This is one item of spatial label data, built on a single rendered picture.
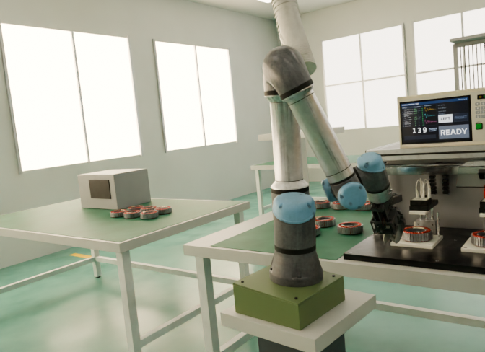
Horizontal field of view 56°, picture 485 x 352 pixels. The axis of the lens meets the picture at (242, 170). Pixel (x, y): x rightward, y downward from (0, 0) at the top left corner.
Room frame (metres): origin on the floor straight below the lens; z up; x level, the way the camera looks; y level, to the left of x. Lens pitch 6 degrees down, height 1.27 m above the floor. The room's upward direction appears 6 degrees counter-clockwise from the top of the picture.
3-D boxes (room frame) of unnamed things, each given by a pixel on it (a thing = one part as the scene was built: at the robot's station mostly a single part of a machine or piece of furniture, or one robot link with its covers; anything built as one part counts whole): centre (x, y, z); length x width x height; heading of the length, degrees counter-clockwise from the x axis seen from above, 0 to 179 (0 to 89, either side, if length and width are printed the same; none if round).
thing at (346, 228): (1.98, -0.45, 0.77); 0.11 x 0.11 x 0.04
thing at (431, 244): (1.67, -0.63, 0.78); 0.15 x 0.15 x 0.01; 53
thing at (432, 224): (1.78, -0.72, 0.80); 0.07 x 0.05 x 0.06; 53
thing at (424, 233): (1.67, -0.63, 0.80); 0.11 x 0.11 x 0.04
